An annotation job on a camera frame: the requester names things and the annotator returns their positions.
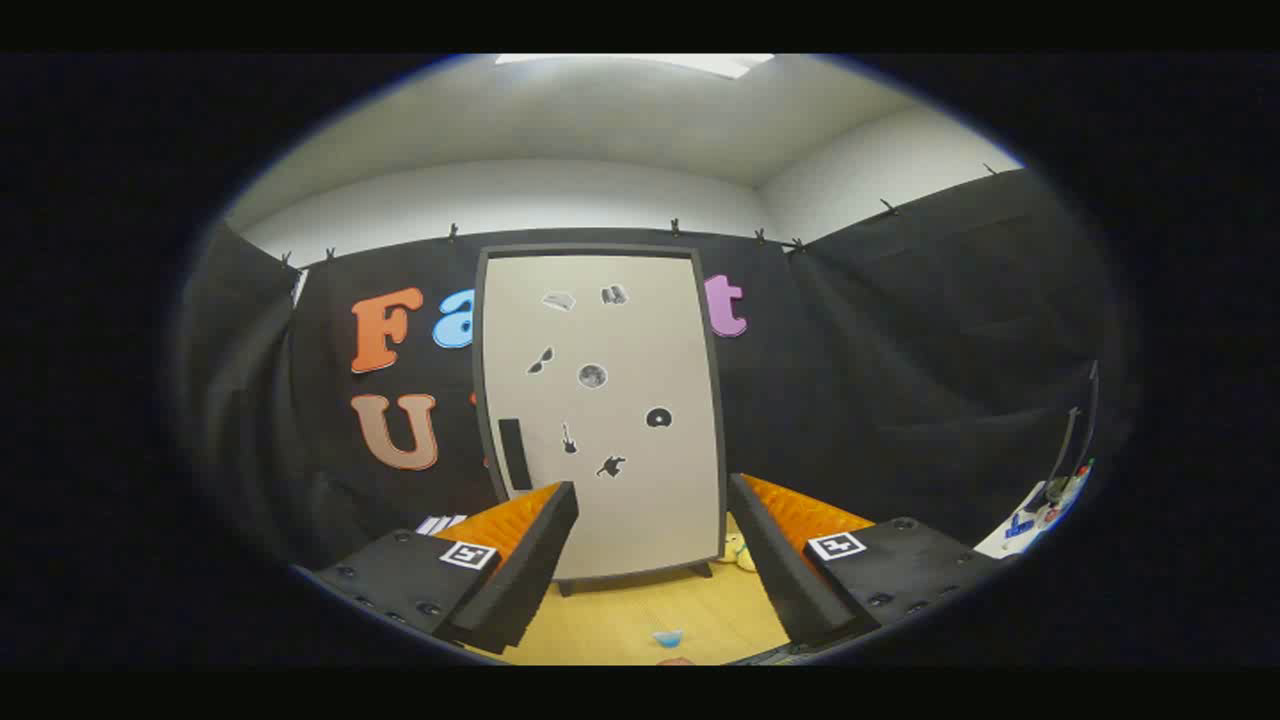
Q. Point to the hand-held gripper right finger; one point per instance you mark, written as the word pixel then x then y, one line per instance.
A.
pixel 775 570

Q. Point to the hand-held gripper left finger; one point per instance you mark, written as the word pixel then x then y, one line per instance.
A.
pixel 530 570

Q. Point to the white cabinet door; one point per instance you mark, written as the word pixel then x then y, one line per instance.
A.
pixel 600 500

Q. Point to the white blue cosmetic tube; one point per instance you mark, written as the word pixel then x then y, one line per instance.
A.
pixel 668 637

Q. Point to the dark grey cabinet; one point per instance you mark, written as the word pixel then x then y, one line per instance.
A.
pixel 566 587

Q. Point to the yellow plush toy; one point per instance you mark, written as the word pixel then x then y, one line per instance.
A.
pixel 738 550

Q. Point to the black backdrop cloth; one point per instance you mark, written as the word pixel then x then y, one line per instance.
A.
pixel 850 350

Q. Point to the thin grey stand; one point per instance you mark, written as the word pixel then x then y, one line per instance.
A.
pixel 1066 440

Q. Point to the ceiling light panel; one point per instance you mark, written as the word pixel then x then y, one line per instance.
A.
pixel 720 65

